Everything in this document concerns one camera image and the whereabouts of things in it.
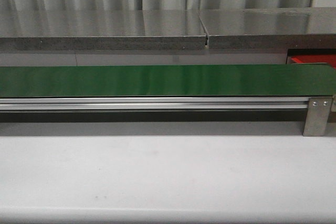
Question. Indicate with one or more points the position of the green conveyor belt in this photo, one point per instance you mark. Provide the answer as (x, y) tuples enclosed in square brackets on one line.
[(296, 80)]

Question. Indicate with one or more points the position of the steel counter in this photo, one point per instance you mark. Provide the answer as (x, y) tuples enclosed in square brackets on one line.
[(94, 30), (275, 28)]

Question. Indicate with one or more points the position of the steel conveyor support bracket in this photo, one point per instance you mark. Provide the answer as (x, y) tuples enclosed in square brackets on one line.
[(318, 112)]

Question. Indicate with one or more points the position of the left steel counter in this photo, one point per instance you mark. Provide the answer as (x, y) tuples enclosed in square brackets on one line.
[(94, 30)]

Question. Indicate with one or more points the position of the aluminium conveyor side rail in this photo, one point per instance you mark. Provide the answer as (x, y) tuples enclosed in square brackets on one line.
[(154, 103)]

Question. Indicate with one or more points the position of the right steel counter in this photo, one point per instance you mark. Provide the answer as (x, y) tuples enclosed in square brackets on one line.
[(275, 28)]

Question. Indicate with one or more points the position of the red plastic tray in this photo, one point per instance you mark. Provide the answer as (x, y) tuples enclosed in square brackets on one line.
[(328, 59)]

